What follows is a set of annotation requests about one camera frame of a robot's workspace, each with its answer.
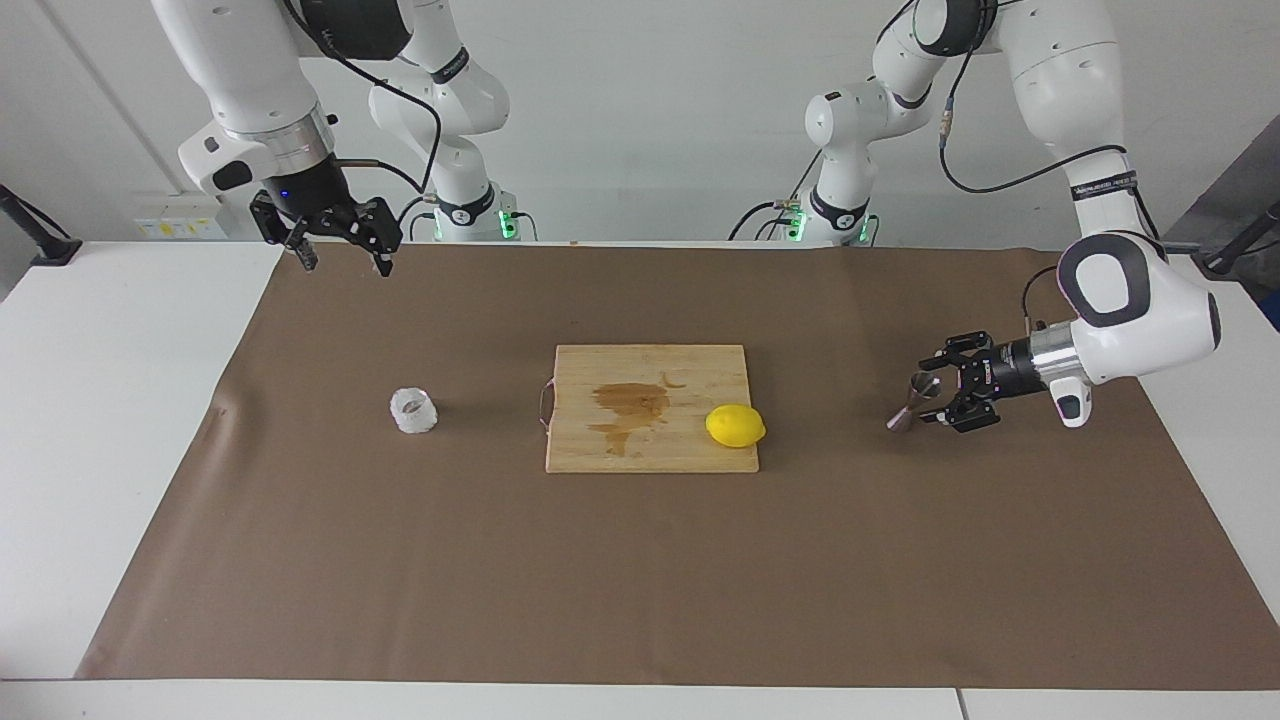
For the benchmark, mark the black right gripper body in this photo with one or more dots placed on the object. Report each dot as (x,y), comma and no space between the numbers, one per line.
(305,200)

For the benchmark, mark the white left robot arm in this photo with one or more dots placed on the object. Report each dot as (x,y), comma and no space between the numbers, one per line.
(1150,310)

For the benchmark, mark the black stand clamp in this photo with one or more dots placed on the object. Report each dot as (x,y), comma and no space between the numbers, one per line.
(1225,262)
(55,250)

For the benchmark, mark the steel double jigger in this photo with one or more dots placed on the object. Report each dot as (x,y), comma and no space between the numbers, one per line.
(922,388)

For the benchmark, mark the wooden cutting board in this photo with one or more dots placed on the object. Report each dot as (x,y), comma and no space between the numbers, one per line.
(580,440)

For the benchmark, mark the white wall power outlet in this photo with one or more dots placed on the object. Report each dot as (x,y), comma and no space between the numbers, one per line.
(180,218)

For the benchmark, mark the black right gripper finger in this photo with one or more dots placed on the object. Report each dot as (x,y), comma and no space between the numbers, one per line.
(382,230)
(275,228)

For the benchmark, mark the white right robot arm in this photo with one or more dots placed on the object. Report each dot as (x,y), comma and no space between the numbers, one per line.
(250,70)

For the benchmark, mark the yellow lemon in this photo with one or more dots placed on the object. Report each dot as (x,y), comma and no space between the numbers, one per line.
(735,426)

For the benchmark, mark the brown paper table mat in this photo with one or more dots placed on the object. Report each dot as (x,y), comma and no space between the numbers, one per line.
(640,580)

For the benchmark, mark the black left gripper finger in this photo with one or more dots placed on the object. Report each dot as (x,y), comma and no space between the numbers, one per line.
(975,413)
(965,348)

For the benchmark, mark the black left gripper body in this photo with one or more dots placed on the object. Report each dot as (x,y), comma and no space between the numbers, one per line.
(1008,368)

